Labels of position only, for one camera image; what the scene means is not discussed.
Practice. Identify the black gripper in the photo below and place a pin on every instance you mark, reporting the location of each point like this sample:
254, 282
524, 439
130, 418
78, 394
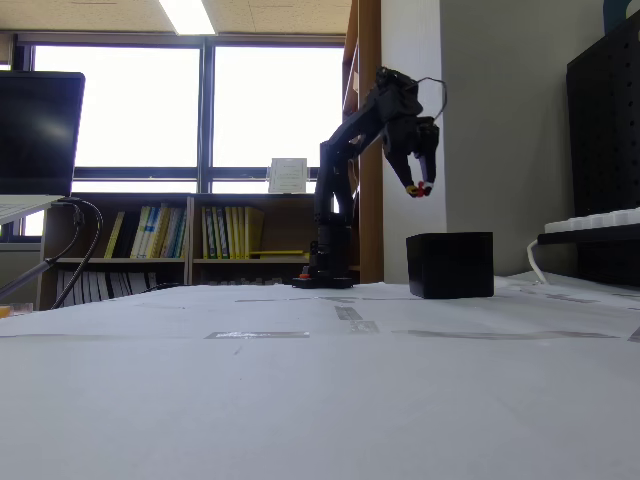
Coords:
411, 141

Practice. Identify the small red object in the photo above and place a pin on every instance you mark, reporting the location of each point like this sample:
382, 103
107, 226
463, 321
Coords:
423, 189

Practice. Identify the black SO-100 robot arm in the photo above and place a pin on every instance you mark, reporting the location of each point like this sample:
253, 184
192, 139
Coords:
330, 200

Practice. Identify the black box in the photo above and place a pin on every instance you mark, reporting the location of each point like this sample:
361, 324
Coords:
450, 265

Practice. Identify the tall wooden bookshelf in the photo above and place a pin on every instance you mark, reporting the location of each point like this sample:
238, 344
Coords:
370, 200

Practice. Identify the white paper sign stand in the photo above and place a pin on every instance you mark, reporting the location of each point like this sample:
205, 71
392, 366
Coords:
287, 175

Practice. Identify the low wooden bookshelf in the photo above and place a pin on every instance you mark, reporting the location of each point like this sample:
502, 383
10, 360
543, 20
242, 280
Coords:
280, 225
115, 265

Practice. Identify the clear tape strip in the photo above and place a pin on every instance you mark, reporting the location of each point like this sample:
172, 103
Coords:
255, 334
365, 326
348, 313

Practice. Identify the flat yellow folder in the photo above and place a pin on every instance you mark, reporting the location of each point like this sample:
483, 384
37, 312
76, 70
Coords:
280, 253

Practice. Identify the black pegboard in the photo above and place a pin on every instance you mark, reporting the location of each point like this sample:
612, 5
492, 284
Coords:
605, 125

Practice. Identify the teal object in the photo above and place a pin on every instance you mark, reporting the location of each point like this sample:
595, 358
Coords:
617, 15

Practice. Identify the white paper table cover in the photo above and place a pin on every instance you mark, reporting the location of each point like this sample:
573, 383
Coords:
300, 400

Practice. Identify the ceiling light panel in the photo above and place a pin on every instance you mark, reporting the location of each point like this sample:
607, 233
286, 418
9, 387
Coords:
187, 15

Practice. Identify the thin yellow book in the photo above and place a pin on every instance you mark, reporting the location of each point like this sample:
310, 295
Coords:
114, 235

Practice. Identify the silver laptop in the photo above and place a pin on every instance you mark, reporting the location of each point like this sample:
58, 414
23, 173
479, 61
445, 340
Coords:
35, 130

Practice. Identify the small orange item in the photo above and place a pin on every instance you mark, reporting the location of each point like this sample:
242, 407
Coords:
4, 311

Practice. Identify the dark window frame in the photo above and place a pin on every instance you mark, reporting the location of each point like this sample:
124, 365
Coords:
206, 125

